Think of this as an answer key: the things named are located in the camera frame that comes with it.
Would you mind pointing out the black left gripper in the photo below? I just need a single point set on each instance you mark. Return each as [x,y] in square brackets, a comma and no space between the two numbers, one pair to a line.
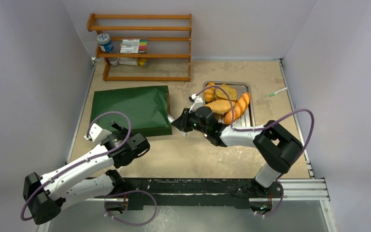
[123,133]

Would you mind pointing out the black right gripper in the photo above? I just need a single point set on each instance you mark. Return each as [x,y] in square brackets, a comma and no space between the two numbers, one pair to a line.
[185,120]

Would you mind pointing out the triangular orange fake pastry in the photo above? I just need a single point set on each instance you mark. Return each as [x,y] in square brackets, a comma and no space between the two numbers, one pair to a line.
[220,107]

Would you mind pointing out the orange fake bread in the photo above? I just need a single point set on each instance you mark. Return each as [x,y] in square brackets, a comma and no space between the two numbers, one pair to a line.
[208,93]

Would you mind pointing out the green brown paper bag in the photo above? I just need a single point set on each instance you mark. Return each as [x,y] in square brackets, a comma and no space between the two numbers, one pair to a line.
[146,107]

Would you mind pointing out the seeded fake bread slice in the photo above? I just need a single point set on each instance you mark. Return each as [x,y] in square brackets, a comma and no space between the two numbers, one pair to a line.
[227,93]

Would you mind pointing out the long orange fake baguette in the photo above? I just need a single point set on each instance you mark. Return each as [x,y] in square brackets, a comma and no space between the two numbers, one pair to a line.
[239,109]

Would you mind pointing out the silver metal tongs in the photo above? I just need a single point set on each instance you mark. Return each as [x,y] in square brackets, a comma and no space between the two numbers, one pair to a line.
[171,119]

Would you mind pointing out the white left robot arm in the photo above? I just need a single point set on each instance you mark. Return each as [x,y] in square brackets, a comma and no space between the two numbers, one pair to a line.
[92,175]

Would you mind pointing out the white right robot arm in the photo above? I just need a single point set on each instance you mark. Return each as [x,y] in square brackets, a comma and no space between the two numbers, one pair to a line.
[278,147]

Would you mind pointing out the silver metal tray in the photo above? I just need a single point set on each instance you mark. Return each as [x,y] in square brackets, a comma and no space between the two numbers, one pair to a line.
[247,119]

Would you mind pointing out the small grey jar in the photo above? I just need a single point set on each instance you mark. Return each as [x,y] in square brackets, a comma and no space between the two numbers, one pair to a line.
[113,61]

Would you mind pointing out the white small box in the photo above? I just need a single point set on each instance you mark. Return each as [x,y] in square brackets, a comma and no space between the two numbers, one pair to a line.
[128,61]

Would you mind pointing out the yellow small bottle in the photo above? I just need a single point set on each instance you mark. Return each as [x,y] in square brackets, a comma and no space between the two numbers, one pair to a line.
[143,62]

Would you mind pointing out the green white marker pen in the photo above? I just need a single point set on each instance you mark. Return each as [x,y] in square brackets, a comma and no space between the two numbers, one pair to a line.
[277,92]

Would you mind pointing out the pack of coloured markers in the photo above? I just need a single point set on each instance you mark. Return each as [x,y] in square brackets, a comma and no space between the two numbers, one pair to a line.
[133,46]

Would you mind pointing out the blue white jar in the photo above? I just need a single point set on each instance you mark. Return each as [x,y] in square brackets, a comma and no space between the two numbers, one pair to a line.
[105,42]

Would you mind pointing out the orange wooden shelf rack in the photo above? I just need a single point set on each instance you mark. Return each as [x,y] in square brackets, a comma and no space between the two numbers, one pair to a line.
[118,47]

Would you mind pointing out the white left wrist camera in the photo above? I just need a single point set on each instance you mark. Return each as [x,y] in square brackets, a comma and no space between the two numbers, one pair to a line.
[97,134]

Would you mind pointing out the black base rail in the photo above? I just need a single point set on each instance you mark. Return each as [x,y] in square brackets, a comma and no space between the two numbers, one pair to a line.
[239,193]

